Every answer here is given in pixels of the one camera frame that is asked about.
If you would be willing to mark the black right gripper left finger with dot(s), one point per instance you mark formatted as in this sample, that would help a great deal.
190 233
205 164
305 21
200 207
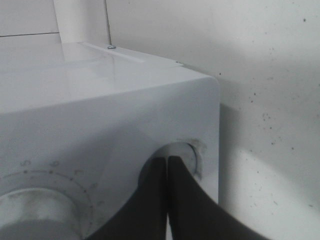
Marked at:
144 215

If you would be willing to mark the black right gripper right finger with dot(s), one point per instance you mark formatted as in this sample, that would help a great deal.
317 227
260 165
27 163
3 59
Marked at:
193 215

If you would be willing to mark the round white door button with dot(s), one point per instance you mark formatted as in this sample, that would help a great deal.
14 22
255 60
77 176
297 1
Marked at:
188 153

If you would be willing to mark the white microwave knob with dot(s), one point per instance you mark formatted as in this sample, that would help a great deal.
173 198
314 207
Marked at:
38 214

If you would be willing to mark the white microwave oven body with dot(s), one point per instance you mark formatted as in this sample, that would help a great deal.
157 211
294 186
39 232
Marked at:
82 120

